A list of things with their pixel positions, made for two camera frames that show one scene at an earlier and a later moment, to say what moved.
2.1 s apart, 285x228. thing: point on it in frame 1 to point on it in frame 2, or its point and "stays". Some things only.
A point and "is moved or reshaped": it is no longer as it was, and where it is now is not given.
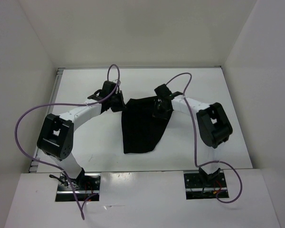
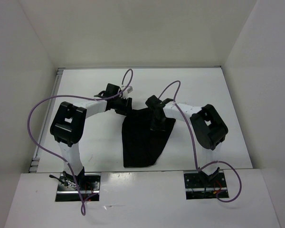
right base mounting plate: [198, 186] stays
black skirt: [141, 130] is moved or reshaped
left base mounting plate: [85, 186] stays
